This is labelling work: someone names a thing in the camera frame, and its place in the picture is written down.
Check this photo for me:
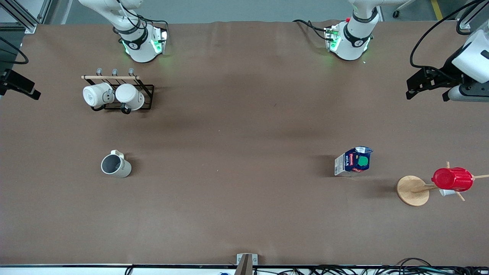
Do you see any blue milk carton green cap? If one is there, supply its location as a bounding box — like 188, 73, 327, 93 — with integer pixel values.
334, 146, 374, 178

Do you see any white ribbed mug grey inside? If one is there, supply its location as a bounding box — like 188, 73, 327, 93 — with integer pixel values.
101, 150, 132, 178

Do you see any red plastic cup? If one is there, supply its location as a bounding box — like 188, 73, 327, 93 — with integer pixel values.
431, 167, 474, 192

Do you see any office chair caster leg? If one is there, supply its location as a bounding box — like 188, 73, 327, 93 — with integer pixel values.
392, 0, 418, 18

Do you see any wooden mug tree stand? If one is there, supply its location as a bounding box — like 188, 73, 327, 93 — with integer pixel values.
396, 162, 489, 207

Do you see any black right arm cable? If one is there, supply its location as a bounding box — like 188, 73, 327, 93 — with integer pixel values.
0, 36, 29, 65

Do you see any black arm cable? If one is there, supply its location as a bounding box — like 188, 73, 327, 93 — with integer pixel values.
410, 0, 489, 70
0, 36, 29, 65

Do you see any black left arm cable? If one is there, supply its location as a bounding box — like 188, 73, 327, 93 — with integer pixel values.
410, 0, 489, 70

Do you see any aluminium frame profile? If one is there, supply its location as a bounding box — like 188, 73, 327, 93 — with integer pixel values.
0, 0, 52, 35
458, 0, 484, 31

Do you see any black wire mug rack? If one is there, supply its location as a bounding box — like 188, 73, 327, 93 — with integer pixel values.
81, 68, 155, 115

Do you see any black base cable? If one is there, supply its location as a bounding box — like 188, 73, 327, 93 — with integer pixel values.
115, 0, 169, 39
293, 19, 330, 41

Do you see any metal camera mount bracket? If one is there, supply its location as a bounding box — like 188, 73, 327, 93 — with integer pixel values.
234, 253, 259, 275

